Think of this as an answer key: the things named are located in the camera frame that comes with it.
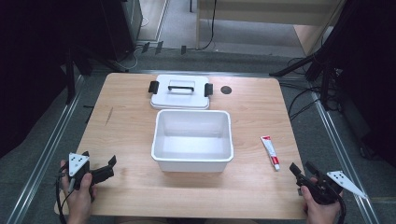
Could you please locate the white lid with black latches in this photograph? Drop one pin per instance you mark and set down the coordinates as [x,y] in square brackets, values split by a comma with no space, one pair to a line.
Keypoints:
[180,98]

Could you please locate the person's left hand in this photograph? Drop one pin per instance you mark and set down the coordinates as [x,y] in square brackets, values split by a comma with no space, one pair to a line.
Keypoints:
[79,199]

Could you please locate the black cabinet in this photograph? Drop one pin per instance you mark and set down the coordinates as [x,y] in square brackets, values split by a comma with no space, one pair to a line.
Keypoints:
[123,28]

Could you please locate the dark curtain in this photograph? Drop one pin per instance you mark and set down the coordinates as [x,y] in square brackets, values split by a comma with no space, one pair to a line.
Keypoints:
[370,77]
[34,62]

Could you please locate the white plastic storage box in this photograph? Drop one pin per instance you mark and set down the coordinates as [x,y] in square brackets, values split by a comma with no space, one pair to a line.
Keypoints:
[192,146]

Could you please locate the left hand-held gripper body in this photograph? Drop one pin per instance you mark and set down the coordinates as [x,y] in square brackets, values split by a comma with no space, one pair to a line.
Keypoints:
[76,163]

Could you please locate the black tripod stand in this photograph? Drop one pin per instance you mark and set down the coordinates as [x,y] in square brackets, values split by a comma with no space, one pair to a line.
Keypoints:
[71,77]
[323,65]

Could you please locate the black round table cap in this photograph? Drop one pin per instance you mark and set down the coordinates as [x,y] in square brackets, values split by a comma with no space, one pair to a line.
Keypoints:
[226,90]

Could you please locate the light wooden furniture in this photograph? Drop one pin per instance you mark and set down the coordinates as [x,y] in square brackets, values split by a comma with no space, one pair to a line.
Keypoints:
[311,34]

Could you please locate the person's right hand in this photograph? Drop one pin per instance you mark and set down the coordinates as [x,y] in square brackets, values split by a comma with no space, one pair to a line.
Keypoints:
[319,211]

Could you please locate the white and red tube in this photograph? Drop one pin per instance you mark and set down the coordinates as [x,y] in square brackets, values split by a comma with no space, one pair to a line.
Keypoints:
[271,151]

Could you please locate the aluminium floor rail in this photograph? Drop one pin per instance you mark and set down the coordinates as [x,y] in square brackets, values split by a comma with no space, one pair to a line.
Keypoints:
[342,155]
[40,161]

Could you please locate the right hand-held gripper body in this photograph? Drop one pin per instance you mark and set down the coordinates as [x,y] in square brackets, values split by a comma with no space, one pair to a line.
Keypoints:
[323,188]

